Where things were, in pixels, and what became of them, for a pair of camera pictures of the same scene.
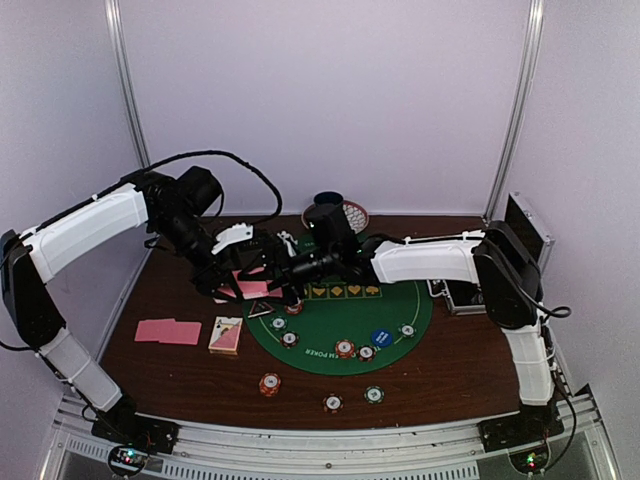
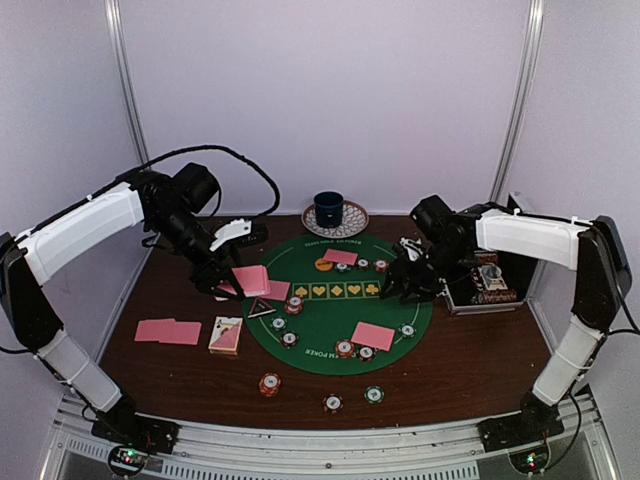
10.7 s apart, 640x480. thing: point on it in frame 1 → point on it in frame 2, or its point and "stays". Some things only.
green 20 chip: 407,330 stays
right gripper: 293,281 → 401,273
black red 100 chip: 366,353 stays
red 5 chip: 293,311 stays
